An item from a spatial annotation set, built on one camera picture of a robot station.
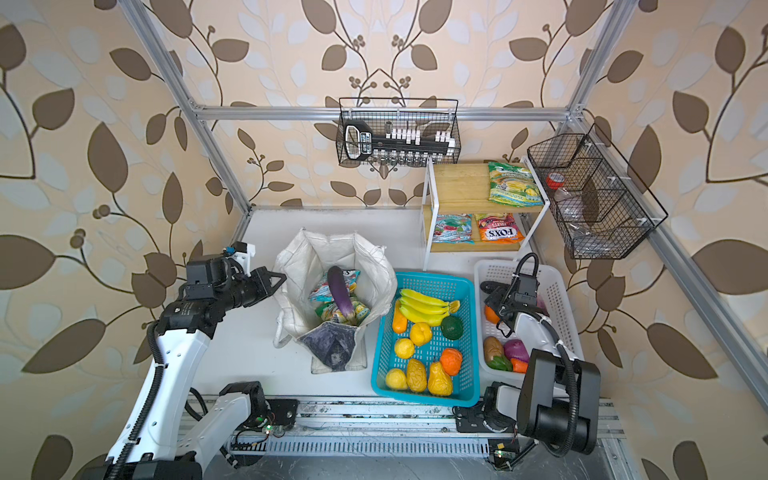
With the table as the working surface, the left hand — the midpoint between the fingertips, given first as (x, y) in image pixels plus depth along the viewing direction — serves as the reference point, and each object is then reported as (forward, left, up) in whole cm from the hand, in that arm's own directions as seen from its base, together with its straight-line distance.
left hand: (285, 274), depth 73 cm
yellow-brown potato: (-18, -34, -20) cm, 43 cm away
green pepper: (-14, -55, -17) cm, 60 cm away
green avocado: (-5, -44, -18) cm, 47 cm away
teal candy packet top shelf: (+3, -6, -15) cm, 17 cm away
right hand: (+3, -59, -20) cm, 63 cm away
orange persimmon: (-14, -43, -18) cm, 48 cm away
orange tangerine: (-1, -55, -17) cm, 58 cm away
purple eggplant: (+4, -11, -11) cm, 16 cm away
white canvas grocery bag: (-12, -12, -14) cm, 22 cm away
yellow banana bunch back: (+2, -35, -19) cm, 40 cm away
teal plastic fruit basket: (-20, -46, -22) cm, 55 cm away
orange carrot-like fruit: (-2, -29, -20) cm, 35 cm away
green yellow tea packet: (-3, -10, -14) cm, 17 cm away
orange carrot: (-15, -60, -16) cm, 64 cm away
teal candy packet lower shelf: (+21, -44, -4) cm, 49 cm away
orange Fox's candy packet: (+21, -59, -5) cm, 63 cm away
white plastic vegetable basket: (+1, -75, -17) cm, 76 cm away
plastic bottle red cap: (+26, -70, +10) cm, 76 cm away
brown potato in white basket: (-10, -54, -17) cm, 58 cm away
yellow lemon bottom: (-19, -28, -19) cm, 39 cm away
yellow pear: (-19, -39, -17) cm, 47 cm away
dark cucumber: (+10, -57, -20) cm, 62 cm away
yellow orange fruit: (-7, -35, -19) cm, 40 cm away
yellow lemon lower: (-11, -30, -19) cm, 37 cm away
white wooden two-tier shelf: (+24, -45, +9) cm, 52 cm away
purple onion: (-10, -60, -18) cm, 63 cm away
